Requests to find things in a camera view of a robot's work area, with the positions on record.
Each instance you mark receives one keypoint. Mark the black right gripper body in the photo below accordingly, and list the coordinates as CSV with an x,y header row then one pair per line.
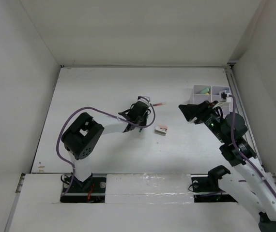
x,y
213,121

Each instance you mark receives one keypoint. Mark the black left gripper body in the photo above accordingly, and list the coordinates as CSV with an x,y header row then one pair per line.
x,y
142,121

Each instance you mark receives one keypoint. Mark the green highlighter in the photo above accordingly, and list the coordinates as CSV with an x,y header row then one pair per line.
x,y
204,91

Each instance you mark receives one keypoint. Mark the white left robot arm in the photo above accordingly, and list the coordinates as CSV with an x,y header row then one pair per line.
x,y
85,126

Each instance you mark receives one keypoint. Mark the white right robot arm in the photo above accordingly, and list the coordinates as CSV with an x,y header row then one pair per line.
x,y
256,191

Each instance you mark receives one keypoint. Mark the white compartment organizer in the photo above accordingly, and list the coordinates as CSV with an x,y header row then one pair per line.
x,y
196,98

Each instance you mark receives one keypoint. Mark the pink white mini stapler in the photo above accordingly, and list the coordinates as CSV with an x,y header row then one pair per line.
x,y
161,129

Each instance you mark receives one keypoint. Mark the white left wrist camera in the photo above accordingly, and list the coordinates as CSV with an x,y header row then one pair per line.
x,y
144,99

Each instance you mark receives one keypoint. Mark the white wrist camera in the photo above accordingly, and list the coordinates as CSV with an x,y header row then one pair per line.
x,y
144,99
223,99

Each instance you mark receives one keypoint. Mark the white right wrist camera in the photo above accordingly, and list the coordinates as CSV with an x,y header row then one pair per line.
x,y
223,99

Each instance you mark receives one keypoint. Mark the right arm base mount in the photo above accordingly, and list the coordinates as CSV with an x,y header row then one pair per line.
x,y
205,187

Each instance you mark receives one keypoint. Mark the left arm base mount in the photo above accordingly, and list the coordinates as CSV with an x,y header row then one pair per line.
x,y
92,190

